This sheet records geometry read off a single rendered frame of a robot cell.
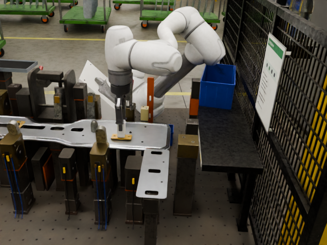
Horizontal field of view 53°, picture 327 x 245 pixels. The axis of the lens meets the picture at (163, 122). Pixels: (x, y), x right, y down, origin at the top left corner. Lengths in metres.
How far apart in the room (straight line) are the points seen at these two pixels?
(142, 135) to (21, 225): 0.61
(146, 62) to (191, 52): 0.58
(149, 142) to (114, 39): 0.45
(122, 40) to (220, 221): 0.84
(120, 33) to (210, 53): 0.58
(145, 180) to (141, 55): 0.43
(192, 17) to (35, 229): 1.16
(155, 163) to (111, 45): 0.46
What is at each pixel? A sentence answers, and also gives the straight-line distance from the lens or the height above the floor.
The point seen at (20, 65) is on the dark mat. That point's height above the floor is 1.16.
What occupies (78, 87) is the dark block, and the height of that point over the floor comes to 1.12.
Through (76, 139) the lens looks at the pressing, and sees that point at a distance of 1.40.
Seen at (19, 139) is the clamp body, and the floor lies 1.04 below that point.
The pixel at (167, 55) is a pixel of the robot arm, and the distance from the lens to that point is 1.10.
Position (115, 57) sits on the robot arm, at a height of 1.36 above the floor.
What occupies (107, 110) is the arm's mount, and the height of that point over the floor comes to 0.82.
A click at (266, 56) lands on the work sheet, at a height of 1.37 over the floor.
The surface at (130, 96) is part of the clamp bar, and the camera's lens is 1.50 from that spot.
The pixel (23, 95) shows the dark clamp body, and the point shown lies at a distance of 1.67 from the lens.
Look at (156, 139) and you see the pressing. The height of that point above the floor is 1.00.
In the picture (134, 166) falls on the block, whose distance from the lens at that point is 1.25.
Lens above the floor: 1.71
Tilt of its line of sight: 28 degrees down
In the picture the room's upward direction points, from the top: 3 degrees clockwise
